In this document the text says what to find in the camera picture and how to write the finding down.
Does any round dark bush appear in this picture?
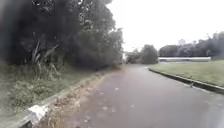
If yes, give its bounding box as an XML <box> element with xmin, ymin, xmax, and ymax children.
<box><xmin>126</xmin><ymin>44</ymin><xmax>159</xmax><ymax>65</ymax></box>

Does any grey asphalt road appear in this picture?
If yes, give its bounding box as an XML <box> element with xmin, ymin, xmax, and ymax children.
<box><xmin>66</xmin><ymin>63</ymin><xmax>224</xmax><ymax>128</ymax></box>

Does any dense wood of trees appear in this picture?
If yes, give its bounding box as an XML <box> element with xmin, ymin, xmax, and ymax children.
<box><xmin>0</xmin><ymin>0</ymin><xmax>125</xmax><ymax>76</ymax></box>

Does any long low white building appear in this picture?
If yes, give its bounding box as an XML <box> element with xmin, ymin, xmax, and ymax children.
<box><xmin>157</xmin><ymin>56</ymin><xmax>212</xmax><ymax>63</ymax></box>

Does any grey stone kerb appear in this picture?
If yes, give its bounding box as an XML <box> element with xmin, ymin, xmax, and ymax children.
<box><xmin>8</xmin><ymin>71</ymin><xmax>108</xmax><ymax>128</ymax></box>

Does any dark kerb beside lawn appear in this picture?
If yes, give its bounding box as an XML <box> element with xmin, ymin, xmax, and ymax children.
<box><xmin>147</xmin><ymin>67</ymin><xmax>224</xmax><ymax>95</ymax></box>

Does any weedy grass verge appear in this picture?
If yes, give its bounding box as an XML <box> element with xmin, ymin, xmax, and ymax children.
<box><xmin>0</xmin><ymin>61</ymin><xmax>111</xmax><ymax>121</ymax></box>

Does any mown grass lawn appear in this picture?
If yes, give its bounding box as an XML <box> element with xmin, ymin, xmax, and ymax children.
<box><xmin>149</xmin><ymin>59</ymin><xmax>224</xmax><ymax>88</ymax></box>

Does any distant row of trees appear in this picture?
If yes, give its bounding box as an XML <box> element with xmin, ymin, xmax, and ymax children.
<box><xmin>157</xmin><ymin>31</ymin><xmax>224</xmax><ymax>61</ymax></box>

